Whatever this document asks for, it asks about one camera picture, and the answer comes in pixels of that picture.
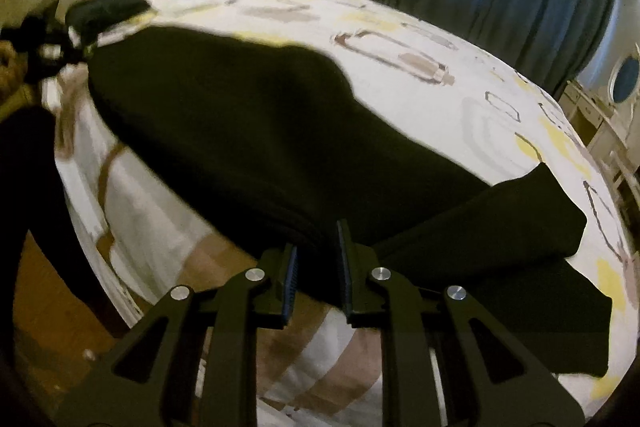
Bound white vanity dresser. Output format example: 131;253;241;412
560;42;640;228

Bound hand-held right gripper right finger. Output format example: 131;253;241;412
336;219;586;427

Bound oval vanity mirror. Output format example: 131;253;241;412
611;54;640;105

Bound black pants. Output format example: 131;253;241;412
86;26;613;378

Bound person's left hand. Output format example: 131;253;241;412
0;39;23;80

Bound patterned white bed sheet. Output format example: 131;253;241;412
50;0;638;427

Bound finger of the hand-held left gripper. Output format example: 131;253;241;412
64;0;151;54

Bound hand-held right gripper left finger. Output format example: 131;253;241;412
55;243;301;427

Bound person's dark clothing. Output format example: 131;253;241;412
0;104;128;358

